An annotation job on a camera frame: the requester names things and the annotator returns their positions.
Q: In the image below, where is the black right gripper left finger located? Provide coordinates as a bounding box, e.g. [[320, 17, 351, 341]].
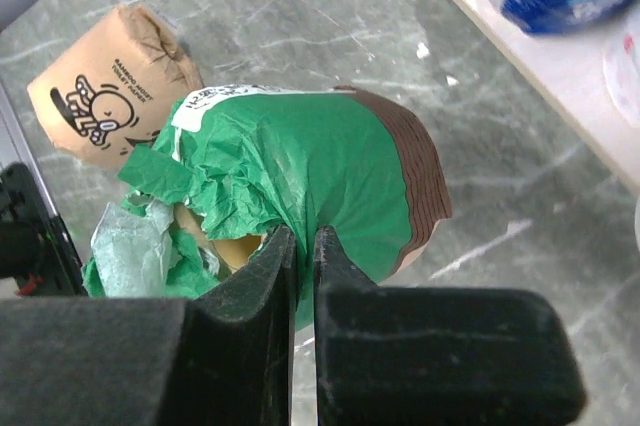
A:
[[1, 226, 296, 425]]

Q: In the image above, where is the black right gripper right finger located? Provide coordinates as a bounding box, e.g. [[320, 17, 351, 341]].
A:
[[314, 227, 586, 425]]

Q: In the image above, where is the green torn roll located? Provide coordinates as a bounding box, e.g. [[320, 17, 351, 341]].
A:
[[105, 84, 452, 328]]

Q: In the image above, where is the white floral roll front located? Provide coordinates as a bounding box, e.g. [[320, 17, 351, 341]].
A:
[[603, 5, 639, 128]]

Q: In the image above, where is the grey two-tier shelf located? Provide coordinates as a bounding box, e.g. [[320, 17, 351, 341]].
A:
[[452, 0, 639, 195]]

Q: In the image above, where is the brown wrapped roll left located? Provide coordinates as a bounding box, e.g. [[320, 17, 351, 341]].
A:
[[27, 4, 203, 169]]

